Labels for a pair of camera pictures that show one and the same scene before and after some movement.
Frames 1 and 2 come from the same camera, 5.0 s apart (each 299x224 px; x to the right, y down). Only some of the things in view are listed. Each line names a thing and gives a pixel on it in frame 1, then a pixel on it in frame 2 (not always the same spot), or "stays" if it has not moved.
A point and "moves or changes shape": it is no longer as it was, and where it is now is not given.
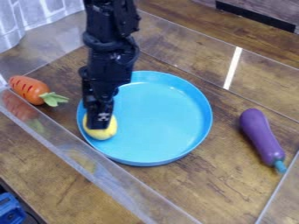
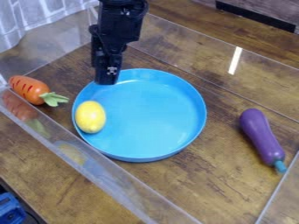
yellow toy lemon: x=101 y=134 moves or changes shape
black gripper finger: x=100 y=101 → x=108 y=67
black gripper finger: x=89 y=92 → x=98 y=51
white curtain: x=23 y=14 stays
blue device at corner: x=13 y=213 stays
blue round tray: x=164 y=118 stays
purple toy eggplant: x=261 y=138 stays
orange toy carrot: x=35 y=91 stays
